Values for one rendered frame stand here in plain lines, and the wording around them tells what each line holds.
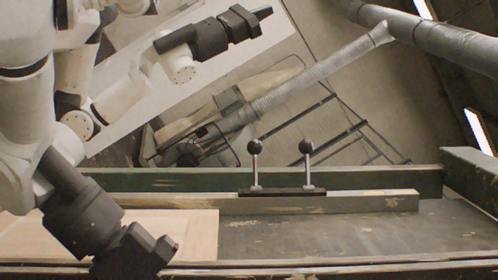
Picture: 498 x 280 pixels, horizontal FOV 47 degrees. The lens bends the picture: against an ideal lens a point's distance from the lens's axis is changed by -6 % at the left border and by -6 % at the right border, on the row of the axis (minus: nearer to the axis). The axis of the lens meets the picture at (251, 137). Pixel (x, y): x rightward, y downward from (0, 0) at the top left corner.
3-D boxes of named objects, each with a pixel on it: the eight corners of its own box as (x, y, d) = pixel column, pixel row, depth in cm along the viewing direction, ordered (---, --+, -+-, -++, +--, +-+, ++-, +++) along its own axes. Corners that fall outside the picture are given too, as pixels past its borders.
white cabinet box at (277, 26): (61, 88, 538) (251, -30, 529) (96, 138, 557) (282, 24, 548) (49, 103, 481) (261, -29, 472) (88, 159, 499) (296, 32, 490)
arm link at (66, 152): (50, 246, 75) (-13, 185, 73) (100, 193, 81) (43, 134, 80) (71, 226, 66) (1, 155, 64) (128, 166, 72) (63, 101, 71)
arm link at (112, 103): (148, 104, 130) (83, 156, 132) (145, 88, 139) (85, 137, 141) (117, 69, 125) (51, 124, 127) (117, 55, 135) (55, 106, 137)
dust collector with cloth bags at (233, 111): (137, 128, 752) (287, 38, 742) (166, 173, 774) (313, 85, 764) (130, 165, 622) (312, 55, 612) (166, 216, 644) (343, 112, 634)
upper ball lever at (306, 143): (299, 197, 138) (296, 141, 143) (315, 196, 138) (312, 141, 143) (301, 192, 135) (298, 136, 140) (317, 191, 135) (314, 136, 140)
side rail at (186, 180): (50, 205, 163) (47, 167, 162) (435, 201, 167) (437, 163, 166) (43, 211, 157) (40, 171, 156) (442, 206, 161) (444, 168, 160)
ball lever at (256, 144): (247, 197, 138) (246, 142, 143) (264, 197, 138) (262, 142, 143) (247, 193, 134) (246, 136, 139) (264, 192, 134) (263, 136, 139)
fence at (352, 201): (19, 208, 138) (17, 191, 137) (412, 204, 141) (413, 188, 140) (12, 213, 133) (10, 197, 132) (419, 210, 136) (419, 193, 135)
